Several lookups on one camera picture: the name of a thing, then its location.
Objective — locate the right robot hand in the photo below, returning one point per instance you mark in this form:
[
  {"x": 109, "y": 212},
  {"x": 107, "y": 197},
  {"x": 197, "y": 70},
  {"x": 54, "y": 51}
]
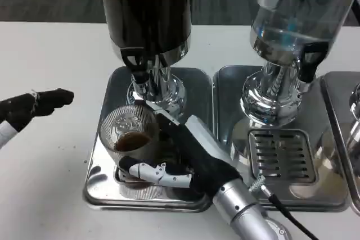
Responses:
[{"x": 197, "y": 150}]

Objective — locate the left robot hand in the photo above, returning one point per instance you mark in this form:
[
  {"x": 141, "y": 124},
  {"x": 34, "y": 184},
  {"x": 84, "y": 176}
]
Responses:
[{"x": 28, "y": 106}]

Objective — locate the clear ribbed glass cup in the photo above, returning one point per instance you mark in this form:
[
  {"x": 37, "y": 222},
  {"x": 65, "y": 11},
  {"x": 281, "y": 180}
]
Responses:
[{"x": 129, "y": 136}]

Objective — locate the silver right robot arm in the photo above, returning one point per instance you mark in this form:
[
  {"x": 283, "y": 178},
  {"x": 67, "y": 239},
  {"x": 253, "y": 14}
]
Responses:
[{"x": 247, "y": 214}]

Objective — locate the steel drip tray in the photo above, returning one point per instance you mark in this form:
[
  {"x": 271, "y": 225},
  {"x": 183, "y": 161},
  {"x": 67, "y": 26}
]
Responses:
[
  {"x": 227, "y": 99},
  {"x": 337, "y": 105},
  {"x": 98, "y": 183}
]

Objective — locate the dark coffee drink dispenser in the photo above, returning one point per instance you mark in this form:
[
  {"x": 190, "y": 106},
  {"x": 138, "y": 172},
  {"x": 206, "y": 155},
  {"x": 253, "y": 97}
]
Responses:
[{"x": 146, "y": 9}]

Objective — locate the chrome dispenser stand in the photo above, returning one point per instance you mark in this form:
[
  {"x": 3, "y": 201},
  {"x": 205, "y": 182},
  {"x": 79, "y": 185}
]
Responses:
[{"x": 355, "y": 127}]

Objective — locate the clear water drink dispenser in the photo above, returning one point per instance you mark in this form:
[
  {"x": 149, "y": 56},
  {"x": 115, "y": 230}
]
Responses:
[{"x": 295, "y": 6}]

